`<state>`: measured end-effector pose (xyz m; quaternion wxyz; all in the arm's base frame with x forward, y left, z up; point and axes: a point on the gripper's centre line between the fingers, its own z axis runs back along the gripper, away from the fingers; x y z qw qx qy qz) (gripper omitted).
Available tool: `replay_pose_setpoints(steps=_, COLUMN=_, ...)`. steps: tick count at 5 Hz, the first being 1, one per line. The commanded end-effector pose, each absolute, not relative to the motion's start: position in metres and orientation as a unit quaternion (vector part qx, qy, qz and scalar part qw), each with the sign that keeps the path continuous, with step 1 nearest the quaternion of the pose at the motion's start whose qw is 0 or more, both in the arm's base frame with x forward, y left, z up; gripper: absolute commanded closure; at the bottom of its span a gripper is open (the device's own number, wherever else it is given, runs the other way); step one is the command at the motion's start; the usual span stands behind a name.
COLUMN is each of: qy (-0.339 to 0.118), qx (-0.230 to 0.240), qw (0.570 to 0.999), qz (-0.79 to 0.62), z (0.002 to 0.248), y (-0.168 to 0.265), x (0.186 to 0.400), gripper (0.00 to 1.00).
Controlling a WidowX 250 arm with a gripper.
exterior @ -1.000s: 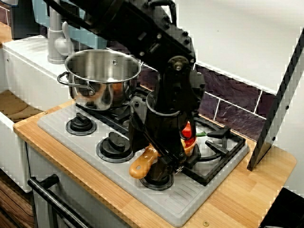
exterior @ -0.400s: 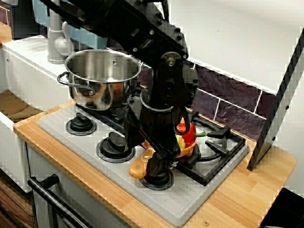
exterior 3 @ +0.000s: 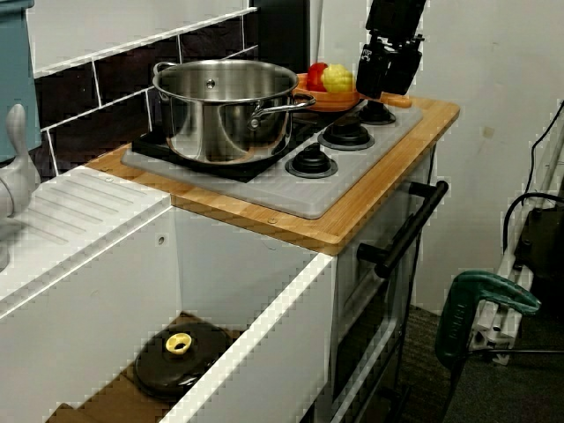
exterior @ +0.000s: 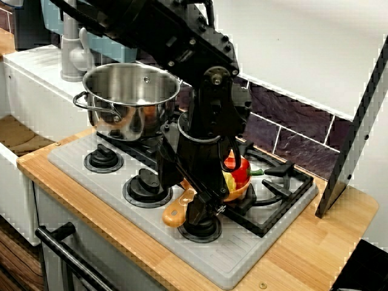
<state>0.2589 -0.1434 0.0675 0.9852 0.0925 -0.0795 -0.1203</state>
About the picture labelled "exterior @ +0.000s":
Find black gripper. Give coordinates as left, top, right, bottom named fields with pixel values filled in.
left=157, top=121, right=231, bottom=225

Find orange toy frying pan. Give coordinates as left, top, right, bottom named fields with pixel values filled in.
left=162, top=148, right=252, bottom=227

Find yellow toy corn cob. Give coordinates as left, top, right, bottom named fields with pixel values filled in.
left=222, top=171, right=239, bottom=192

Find red toy bell pepper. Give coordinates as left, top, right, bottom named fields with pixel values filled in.
left=224, top=150, right=264, bottom=190

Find stainless steel pot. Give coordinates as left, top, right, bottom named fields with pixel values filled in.
left=72, top=62, right=186, bottom=142

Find black stove knob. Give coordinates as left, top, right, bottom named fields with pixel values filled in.
left=84, top=144, right=124, bottom=173
left=122, top=168, right=174, bottom=209
left=177, top=215, right=222, bottom=243

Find grey toy stove panel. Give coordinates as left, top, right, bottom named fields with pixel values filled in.
left=47, top=129, right=319, bottom=290

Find black burner grate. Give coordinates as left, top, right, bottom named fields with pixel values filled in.
left=96, top=130, right=313, bottom=238

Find dark tile backsplash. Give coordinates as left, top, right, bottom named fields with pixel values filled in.
left=133, top=51, right=352, bottom=181

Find teal box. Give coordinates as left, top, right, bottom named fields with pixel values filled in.
left=41, top=0, right=137, bottom=63

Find dark side panel board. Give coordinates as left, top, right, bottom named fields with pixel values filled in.
left=315, top=39, right=388, bottom=219

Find white toy kitchen cabinet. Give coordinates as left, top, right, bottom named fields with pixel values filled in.
left=0, top=45, right=380, bottom=291

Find grey toy faucet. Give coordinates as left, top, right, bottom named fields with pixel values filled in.
left=60, top=8, right=95, bottom=82

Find black flat object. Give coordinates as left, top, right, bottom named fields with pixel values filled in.
left=330, top=238, right=388, bottom=291

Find black oven door handle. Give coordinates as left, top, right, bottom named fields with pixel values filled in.
left=35, top=221, right=119, bottom=291

